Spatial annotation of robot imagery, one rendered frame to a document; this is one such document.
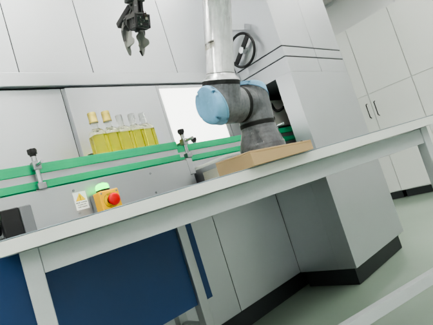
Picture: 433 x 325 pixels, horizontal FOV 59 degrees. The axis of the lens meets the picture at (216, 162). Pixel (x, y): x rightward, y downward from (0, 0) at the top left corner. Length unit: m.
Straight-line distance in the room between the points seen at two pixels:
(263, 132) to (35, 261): 0.72
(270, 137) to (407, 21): 3.84
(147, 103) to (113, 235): 1.03
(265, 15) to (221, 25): 1.21
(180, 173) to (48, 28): 0.87
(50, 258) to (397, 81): 4.39
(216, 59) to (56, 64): 0.87
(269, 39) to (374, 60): 2.80
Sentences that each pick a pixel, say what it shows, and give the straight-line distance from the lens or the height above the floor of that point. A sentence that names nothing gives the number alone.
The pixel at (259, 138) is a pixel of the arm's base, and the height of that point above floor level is 0.83.
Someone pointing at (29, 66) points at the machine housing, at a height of 1.43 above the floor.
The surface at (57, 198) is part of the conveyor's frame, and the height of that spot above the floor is 0.84.
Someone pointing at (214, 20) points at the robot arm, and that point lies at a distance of 1.17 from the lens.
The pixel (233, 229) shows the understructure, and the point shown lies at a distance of 2.08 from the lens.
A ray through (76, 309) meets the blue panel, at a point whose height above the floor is 0.50.
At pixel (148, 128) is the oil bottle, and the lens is 1.67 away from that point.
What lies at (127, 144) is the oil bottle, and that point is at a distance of 1.59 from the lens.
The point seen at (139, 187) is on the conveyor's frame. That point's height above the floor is 0.81.
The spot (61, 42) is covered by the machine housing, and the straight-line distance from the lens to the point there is 1.88.
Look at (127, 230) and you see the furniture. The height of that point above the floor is 0.69.
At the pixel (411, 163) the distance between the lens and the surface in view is 4.92.
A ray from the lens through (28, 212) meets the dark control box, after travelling 1.17.
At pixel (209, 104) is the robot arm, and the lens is 1.13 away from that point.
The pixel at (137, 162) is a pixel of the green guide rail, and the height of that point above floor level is 0.91.
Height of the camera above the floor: 0.71
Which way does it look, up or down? 5 degrees up
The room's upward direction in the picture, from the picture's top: 17 degrees counter-clockwise
